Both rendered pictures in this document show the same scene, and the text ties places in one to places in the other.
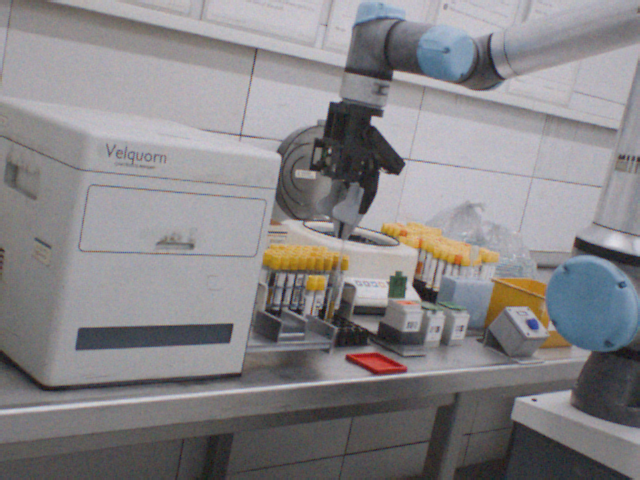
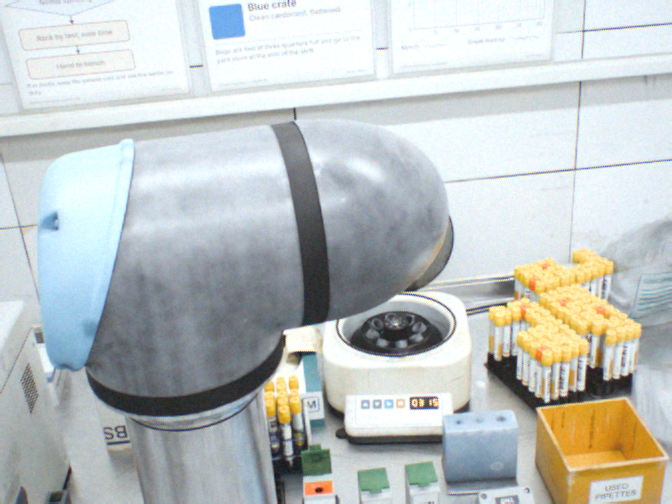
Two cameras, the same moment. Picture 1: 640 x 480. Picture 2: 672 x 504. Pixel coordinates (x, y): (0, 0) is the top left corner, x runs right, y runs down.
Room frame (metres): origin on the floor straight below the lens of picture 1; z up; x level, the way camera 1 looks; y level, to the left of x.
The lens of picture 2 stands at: (0.90, -0.70, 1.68)
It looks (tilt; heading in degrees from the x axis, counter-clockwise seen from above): 26 degrees down; 39
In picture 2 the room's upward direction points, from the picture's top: 4 degrees counter-clockwise
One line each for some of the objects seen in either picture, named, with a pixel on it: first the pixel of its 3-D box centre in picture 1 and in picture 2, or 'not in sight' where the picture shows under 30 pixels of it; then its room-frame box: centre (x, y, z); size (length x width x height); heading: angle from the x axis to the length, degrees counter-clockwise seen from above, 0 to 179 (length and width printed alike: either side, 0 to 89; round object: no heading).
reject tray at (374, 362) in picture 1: (376, 362); not in sight; (1.36, -0.12, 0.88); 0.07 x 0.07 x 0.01; 43
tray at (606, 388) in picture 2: not in sight; (584, 359); (2.04, -0.31, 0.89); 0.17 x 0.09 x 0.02; 60
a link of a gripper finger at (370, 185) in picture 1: (363, 185); not in sight; (1.43, -0.05, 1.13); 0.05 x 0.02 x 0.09; 43
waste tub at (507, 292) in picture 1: (532, 312); (596, 460); (1.76, -0.43, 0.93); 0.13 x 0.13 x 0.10; 42
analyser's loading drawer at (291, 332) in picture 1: (267, 331); not in sight; (1.26, 0.04, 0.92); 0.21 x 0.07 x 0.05; 133
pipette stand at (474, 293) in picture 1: (462, 304); (479, 449); (1.69, -0.29, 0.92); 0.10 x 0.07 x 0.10; 128
